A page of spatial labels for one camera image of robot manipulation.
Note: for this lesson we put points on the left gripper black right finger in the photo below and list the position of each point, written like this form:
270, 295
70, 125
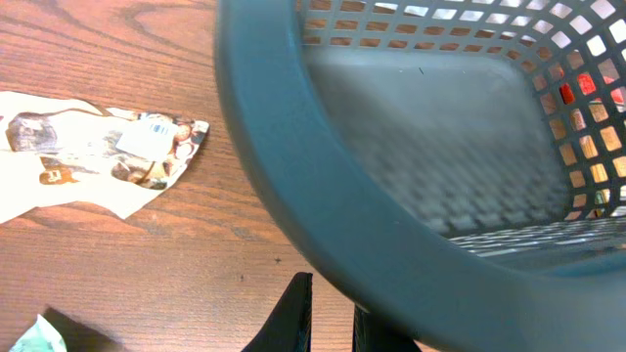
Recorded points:
371, 334

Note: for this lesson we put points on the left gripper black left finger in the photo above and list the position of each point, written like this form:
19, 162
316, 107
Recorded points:
288, 327

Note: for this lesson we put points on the grey plastic mesh basket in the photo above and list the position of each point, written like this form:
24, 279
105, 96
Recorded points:
405, 149

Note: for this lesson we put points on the kraft paper snack bag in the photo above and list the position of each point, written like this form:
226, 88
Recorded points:
57, 151

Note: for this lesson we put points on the teal wet wipe packet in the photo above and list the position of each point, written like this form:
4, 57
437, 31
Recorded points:
40, 337

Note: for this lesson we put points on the orange and tan cracker packet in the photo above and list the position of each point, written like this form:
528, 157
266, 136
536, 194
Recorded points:
590, 136

